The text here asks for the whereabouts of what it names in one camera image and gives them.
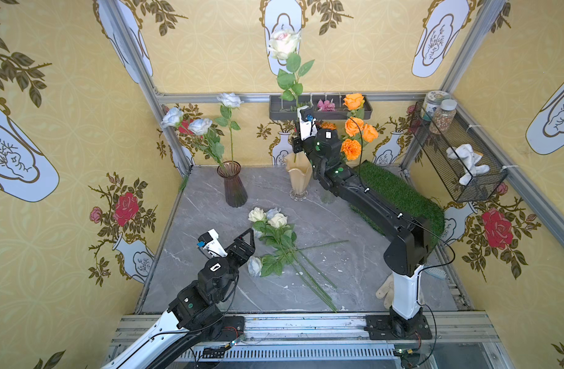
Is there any orange marigold flower stem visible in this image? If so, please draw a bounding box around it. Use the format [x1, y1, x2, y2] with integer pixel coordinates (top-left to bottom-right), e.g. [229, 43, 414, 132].
[320, 122, 337, 130]

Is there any small orange marigold stem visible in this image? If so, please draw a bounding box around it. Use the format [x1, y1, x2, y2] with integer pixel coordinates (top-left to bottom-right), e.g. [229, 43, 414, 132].
[340, 138, 362, 161]

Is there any orange rose stem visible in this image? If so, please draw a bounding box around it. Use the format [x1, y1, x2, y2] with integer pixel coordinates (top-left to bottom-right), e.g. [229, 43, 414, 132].
[360, 124, 379, 149]
[344, 93, 365, 119]
[344, 117, 365, 137]

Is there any white rose top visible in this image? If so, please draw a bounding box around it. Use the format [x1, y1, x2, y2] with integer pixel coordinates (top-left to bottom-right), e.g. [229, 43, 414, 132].
[266, 208, 280, 220]

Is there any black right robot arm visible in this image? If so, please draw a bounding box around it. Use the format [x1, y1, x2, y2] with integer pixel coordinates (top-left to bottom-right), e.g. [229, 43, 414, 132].
[292, 129, 436, 341]

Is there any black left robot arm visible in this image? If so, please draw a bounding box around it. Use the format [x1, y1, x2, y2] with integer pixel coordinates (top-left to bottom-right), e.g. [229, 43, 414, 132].
[105, 228, 255, 368]

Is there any cream ruffled vase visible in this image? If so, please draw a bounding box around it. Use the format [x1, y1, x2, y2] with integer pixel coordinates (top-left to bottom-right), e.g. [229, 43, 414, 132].
[284, 152, 313, 201]

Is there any pink flower in planter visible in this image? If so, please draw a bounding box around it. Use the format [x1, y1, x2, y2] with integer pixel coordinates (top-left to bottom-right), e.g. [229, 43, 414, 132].
[317, 99, 336, 112]

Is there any dark purple glass vase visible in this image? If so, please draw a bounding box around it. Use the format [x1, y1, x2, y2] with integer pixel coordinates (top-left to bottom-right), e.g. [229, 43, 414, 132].
[217, 161, 248, 208]

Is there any green artificial grass mat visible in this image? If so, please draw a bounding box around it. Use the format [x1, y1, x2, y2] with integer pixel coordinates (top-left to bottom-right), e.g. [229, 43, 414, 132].
[354, 161, 445, 247]

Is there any glass jar with floral lid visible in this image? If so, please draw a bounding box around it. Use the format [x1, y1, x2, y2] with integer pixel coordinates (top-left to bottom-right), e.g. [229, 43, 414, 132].
[420, 90, 451, 121]

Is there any jar with white lid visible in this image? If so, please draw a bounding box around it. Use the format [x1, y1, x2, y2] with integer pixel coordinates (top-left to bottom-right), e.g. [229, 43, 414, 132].
[430, 99, 457, 135]

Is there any white cloth figure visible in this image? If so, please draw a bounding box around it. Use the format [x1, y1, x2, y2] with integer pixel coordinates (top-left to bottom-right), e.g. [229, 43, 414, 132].
[446, 144, 491, 186]

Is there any beige work glove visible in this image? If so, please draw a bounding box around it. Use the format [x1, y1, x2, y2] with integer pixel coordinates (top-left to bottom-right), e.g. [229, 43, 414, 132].
[375, 274, 425, 311]

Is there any teal brush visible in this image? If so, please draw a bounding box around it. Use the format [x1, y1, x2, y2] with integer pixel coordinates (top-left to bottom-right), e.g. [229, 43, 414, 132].
[423, 267, 447, 281]

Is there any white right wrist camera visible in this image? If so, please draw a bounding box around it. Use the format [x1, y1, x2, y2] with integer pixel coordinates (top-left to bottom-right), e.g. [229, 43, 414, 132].
[297, 106, 317, 141]

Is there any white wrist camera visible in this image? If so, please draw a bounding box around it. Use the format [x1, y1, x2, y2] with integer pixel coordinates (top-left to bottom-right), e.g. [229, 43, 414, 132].
[197, 229, 228, 258]
[297, 106, 317, 141]

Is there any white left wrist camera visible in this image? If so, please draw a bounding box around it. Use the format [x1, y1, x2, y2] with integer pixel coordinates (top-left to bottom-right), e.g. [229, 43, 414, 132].
[197, 229, 228, 258]

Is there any grey wall planter shelf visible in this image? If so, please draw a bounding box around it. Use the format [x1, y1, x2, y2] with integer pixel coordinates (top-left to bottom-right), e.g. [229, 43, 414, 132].
[269, 94, 351, 121]

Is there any black wire wall basket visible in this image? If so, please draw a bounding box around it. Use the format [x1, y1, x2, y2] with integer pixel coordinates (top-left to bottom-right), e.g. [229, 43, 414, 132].
[409, 101, 508, 203]

